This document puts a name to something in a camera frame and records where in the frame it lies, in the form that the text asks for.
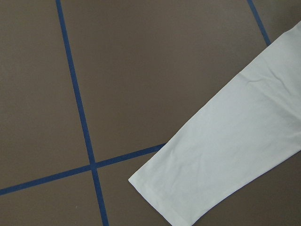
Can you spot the white long-sleeve printed shirt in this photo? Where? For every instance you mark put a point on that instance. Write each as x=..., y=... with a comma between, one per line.
x=250, y=126

